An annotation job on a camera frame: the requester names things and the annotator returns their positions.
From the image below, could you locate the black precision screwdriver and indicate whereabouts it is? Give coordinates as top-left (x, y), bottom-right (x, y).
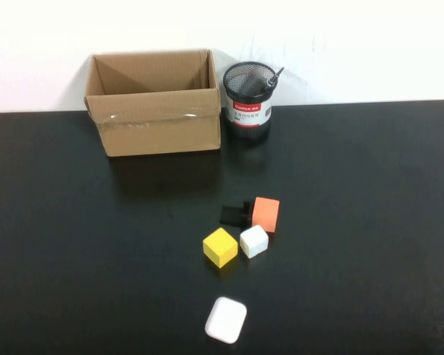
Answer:
top-left (243, 66), bottom-right (285, 98)

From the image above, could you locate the black block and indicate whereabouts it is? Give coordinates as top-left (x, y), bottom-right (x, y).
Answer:
top-left (219, 199), bottom-right (255, 226)

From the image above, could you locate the orange block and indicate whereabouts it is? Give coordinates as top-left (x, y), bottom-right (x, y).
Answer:
top-left (251, 196), bottom-right (281, 234)

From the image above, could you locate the yellow block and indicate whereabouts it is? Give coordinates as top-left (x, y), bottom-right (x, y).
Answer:
top-left (202, 226), bottom-right (239, 268)

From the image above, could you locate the black mesh pen holder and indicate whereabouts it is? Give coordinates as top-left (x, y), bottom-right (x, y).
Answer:
top-left (223, 61), bottom-right (277, 141)

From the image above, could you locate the white block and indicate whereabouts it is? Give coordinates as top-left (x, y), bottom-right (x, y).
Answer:
top-left (239, 224), bottom-right (270, 260)

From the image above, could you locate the open cardboard box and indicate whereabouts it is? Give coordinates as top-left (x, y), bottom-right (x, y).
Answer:
top-left (84, 49), bottom-right (223, 158)

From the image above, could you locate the white earbuds case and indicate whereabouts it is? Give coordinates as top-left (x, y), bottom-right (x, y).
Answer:
top-left (204, 295), bottom-right (248, 345)

